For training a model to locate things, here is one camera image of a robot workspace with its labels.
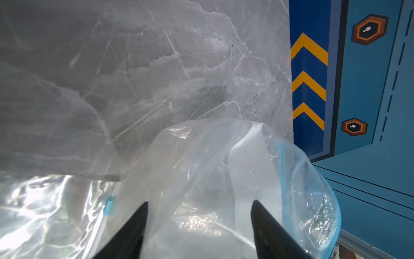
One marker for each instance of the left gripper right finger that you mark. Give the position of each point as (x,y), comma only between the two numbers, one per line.
(271,240)

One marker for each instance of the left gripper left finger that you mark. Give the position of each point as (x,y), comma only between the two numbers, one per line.
(127,242)

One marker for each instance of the bagged banana bunch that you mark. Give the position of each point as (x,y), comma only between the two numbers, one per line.
(200,179)
(54,216)

